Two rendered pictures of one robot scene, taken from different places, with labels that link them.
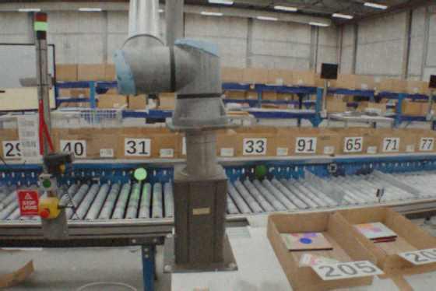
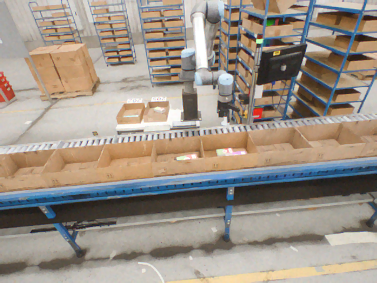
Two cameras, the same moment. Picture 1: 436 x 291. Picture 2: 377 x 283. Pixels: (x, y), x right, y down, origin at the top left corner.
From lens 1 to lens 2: 3.38 m
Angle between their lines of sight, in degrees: 130
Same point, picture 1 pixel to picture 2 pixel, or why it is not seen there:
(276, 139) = (120, 147)
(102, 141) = (257, 134)
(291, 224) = (157, 118)
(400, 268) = (139, 107)
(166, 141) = (209, 138)
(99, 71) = not seen: outside the picture
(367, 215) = (125, 119)
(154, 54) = not seen: hidden behind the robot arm
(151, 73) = not seen: hidden behind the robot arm
